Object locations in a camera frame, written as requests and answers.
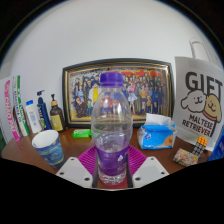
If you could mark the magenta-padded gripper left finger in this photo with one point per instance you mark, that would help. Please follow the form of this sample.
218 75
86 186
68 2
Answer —
76 170

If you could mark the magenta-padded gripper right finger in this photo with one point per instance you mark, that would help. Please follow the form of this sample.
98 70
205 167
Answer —
148 168

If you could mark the clear purple-capped water bottle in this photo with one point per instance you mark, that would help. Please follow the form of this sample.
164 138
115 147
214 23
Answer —
111 133

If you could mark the blue patterned white mug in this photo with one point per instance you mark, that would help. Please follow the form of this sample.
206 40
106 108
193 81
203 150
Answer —
50 151

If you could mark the blue tissue pack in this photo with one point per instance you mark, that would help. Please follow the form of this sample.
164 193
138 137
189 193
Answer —
156 136

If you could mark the small green pack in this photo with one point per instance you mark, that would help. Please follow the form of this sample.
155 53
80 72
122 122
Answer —
81 133

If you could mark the small patterned box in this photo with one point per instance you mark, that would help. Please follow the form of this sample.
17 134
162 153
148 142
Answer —
185 157

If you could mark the amber pump bottle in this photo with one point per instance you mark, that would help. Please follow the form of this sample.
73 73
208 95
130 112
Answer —
57 120

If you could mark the orange puzzle cube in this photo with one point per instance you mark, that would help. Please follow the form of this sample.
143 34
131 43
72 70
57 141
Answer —
200 146

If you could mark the dark blue pump bottle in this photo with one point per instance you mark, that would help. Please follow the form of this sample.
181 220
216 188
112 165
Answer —
44 115

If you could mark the white bottle with blue cap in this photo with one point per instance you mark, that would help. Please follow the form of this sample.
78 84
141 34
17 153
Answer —
34 118

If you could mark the framed group photo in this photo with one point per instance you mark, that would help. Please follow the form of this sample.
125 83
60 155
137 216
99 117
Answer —
146 90

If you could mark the long green and white box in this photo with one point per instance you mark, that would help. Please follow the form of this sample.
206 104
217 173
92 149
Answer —
20 106

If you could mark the long pink box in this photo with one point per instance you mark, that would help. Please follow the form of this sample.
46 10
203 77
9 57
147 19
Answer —
10 113

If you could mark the white printed paper gift bag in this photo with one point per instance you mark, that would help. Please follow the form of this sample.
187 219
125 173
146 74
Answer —
200 96

